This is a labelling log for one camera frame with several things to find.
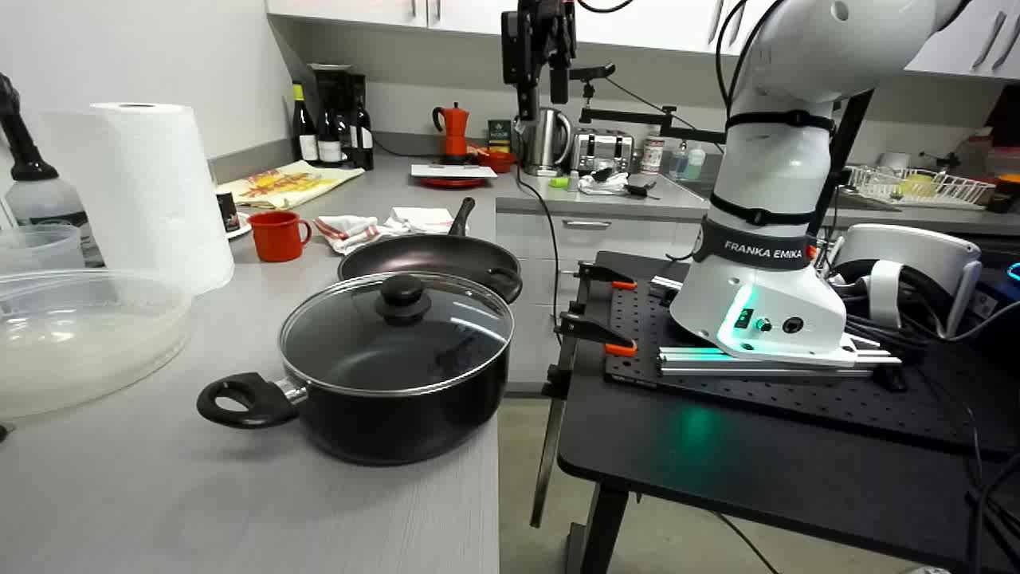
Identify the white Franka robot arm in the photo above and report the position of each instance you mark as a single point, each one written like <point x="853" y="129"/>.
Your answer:
<point x="765" y="180"/>

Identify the clear plastic bowl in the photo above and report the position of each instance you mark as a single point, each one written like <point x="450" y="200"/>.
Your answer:
<point x="75" y="338"/>

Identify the red moka pot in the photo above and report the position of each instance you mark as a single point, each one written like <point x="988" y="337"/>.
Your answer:
<point x="454" y="131"/>

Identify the yellow snack package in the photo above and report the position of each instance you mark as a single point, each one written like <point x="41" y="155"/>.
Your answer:
<point x="287" y="183"/>

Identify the small red bowl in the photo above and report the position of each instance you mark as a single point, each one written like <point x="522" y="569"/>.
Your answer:
<point x="498" y="161"/>

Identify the red mug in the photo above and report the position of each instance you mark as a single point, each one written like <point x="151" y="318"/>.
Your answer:
<point x="278" y="236"/>

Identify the glass pot lid black knob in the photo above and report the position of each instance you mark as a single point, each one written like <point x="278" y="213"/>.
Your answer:
<point x="361" y="338"/>

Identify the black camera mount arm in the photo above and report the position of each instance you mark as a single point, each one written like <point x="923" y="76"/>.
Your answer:
<point x="648" y="116"/>

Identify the small dark jar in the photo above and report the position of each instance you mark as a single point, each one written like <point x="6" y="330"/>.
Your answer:
<point x="227" y="213"/>

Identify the black clamp orange tip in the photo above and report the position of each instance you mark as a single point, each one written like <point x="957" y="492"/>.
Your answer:
<point x="615" y="347"/>
<point x="624" y="285"/>

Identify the white VR headset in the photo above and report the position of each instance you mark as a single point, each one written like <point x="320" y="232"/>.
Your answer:
<point x="903" y="256"/>

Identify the steel electric kettle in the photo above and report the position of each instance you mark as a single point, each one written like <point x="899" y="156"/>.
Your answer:
<point x="546" y="149"/>

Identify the black camera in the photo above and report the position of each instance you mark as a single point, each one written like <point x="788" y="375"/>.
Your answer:
<point x="589" y="70"/>

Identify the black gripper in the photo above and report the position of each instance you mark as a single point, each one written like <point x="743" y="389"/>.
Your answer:
<point x="540" y="37"/>

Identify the silver toaster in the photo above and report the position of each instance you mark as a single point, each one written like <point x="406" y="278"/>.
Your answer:
<point x="605" y="149"/>

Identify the dark wine bottle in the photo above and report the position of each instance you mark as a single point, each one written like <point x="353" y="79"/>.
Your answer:
<point x="361" y="137"/>
<point x="304" y="129"/>

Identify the red plate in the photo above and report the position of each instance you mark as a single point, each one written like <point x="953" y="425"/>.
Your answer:
<point x="450" y="183"/>

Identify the black coffee machine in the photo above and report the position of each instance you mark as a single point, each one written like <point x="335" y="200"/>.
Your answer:
<point x="335" y="92"/>

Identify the white paper towel roll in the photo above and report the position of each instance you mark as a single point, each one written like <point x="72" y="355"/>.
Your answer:
<point x="148" y="201"/>

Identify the white flat tray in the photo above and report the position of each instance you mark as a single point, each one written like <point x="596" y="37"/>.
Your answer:
<point x="450" y="171"/>

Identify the black cooking pot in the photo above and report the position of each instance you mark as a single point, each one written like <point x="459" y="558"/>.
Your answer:
<point x="402" y="425"/>

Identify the silver aluminium rails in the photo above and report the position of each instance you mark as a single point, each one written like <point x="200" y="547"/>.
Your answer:
<point x="765" y="363"/>

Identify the white kitchen towel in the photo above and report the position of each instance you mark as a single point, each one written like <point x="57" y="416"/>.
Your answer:
<point x="346" y="232"/>

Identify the white dish rack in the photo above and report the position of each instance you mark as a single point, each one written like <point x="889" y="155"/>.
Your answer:
<point x="925" y="185"/>

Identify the black robot table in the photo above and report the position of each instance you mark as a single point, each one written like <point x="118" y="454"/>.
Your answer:
<point x="765" y="468"/>

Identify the white upper cabinets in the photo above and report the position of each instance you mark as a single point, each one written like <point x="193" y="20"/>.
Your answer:
<point x="625" y="28"/>

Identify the black frying pan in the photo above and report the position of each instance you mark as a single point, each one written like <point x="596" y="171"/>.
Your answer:
<point x="425" y="261"/>

